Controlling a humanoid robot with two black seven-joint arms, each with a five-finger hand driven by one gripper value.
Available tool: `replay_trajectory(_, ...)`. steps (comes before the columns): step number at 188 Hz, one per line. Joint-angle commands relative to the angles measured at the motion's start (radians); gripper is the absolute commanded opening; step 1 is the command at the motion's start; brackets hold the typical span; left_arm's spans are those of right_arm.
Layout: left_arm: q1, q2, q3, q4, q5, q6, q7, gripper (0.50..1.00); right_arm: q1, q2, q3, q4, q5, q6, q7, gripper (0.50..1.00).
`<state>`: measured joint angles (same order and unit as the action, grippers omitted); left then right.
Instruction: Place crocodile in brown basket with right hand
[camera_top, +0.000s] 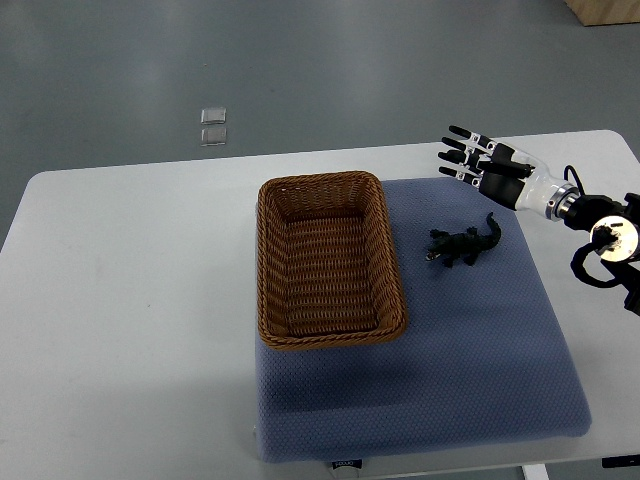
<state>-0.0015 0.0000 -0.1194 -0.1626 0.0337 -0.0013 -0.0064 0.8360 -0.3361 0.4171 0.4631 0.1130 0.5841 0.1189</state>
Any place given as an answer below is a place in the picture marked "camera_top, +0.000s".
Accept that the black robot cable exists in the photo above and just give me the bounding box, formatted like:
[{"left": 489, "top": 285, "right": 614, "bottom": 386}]
[{"left": 563, "top": 165, "right": 586, "bottom": 195}]

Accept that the brown wicker basket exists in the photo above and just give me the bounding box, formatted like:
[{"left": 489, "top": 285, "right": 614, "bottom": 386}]
[{"left": 256, "top": 171, "right": 408, "bottom": 351}]

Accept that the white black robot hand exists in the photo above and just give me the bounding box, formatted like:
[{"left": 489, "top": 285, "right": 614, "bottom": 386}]
[{"left": 438, "top": 125, "right": 580, "bottom": 221}]

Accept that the wooden box corner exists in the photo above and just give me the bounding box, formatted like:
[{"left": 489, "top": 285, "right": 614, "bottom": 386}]
[{"left": 565, "top": 0, "right": 639, "bottom": 26}]

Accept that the black table control panel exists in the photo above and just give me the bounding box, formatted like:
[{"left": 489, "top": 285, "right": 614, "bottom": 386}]
[{"left": 601, "top": 454, "right": 640, "bottom": 469}]

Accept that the lower metal floor plate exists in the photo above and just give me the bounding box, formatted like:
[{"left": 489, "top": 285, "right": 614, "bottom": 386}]
[{"left": 201, "top": 126, "right": 227, "bottom": 146}]

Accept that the metal floor plate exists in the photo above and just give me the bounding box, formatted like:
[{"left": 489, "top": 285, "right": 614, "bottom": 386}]
[
  {"left": 201, "top": 126, "right": 227, "bottom": 146},
  {"left": 200, "top": 106, "right": 227, "bottom": 125}
]

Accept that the blue mesh cushion mat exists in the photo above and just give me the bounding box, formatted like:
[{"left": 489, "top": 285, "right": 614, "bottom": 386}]
[{"left": 256, "top": 178, "right": 591, "bottom": 463}]

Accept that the dark crocodile toy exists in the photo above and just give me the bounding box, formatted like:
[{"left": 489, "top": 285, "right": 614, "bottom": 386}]
[{"left": 425, "top": 212, "right": 502, "bottom": 268}]

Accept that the upper metal floor plate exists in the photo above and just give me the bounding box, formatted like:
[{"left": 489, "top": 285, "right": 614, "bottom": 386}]
[{"left": 200, "top": 106, "right": 227, "bottom": 125}]

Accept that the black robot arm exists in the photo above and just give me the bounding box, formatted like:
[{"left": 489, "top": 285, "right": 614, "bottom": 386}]
[{"left": 557, "top": 193, "right": 639, "bottom": 314}]

